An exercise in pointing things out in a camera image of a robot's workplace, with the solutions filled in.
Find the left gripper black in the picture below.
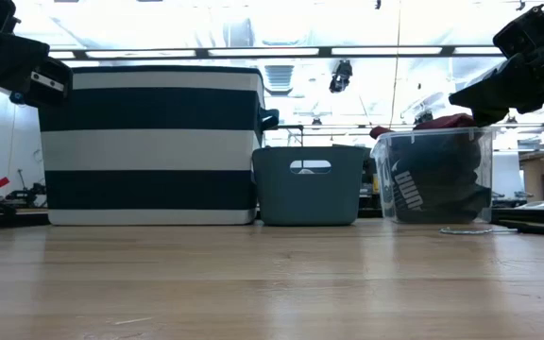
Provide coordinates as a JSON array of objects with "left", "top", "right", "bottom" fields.
[{"left": 23, "top": 56, "right": 74, "bottom": 109}]

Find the maroon cap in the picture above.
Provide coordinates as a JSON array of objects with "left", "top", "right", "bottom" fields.
[{"left": 369, "top": 112, "right": 479, "bottom": 141}]

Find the black Puma underwear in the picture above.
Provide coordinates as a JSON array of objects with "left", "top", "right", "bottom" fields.
[{"left": 386, "top": 133, "right": 493, "bottom": 225}]

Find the clear plastic box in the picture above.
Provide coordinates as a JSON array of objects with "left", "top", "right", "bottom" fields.
[{"left": 369, "top": 126, "right": 499, "bottom": 226}]

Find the navy white striped fabric basket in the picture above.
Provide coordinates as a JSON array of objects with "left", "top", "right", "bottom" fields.
[{"left": 37, "top": 65, "right": 281, "bottom": 228}]

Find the teal plastic bin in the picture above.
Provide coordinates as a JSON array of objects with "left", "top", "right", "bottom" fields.
[{"left": 251, "top": 144, "right": 368, "bottom": 228}]

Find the black rig crossbar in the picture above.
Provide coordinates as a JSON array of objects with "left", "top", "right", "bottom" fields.
[{"left": 48, "top": 44, "right": 505, "bottom": 60}]

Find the ceiling air vent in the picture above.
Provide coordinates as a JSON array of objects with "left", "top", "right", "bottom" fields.
[{"left": 263, "top": 64, "right": 297, "bottom": 94}]

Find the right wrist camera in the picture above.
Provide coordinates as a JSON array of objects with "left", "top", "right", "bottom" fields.
[{"left": 492, "top": 4, "right": 544, "bottom": 60}]

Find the black aluminium frame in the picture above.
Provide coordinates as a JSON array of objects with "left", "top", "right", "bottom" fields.
[
  {"left": 0, "top": 209, "right": 51, "bottom": 233},
  {"left": 490, "top": 200, "right": 544, "bottom": 237}
]

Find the black overhead camera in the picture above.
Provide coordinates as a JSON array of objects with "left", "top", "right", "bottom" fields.
[{"left": 328, "top": 59, "right": 355, "bottom": 94}]

